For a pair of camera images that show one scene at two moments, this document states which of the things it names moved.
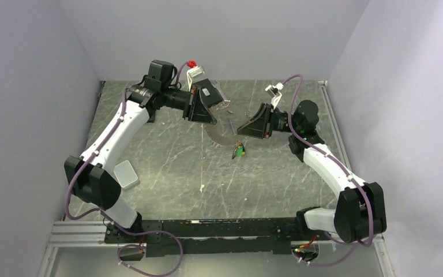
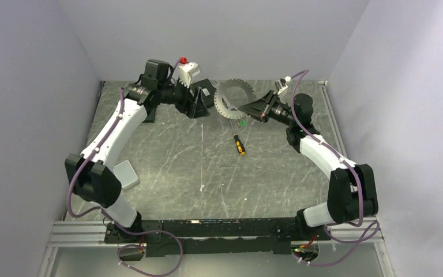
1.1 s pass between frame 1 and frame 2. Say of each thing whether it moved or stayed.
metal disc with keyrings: moved
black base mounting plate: stayed
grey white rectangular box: stayed
